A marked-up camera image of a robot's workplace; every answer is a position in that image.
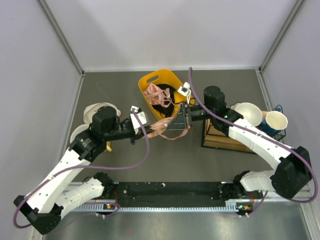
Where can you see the yellow mug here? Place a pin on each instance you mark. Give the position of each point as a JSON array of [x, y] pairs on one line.
[[108, 146]]

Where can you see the white mesh laundry bag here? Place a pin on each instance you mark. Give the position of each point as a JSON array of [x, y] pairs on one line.
[[93, 109]]

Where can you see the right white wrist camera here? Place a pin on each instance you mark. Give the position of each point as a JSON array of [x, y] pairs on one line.
[[185, 94]]

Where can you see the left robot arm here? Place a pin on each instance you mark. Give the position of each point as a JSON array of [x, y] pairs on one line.
[[48, 204]]

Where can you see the floral mesh laundry bag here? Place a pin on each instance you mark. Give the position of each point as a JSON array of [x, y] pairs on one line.
[[160, 127]]

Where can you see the yellow plastic basket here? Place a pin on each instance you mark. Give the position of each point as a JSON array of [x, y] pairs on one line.
[[158, 77]]

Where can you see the black bra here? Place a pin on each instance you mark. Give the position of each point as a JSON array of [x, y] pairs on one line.
[[166, 112]]

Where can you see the pink satin bra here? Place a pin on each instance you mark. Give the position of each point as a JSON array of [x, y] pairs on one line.
[[161, 94]]

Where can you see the white marble plate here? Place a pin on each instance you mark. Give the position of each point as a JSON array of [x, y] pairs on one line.
[[77, 131]]

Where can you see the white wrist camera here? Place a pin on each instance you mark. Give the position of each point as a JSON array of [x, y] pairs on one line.
[[185, 94], [138, 118]]

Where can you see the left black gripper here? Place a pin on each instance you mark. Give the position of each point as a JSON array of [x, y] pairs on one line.
[[139, 134]]

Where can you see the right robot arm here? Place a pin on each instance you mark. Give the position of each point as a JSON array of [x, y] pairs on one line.
[[291, 168]]

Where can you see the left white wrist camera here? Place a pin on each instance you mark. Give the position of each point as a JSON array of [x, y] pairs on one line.
[[138, 118]]

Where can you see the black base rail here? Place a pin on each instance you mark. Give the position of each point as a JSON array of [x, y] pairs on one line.
[[176, 194]]

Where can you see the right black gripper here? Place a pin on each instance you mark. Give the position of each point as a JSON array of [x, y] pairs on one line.
[[181, 121]]

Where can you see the blue paper cup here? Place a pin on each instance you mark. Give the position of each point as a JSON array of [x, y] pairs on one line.
[[273, 123]]

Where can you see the white ceramic bowl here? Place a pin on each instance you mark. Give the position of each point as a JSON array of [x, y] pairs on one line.
[[250, 112]]

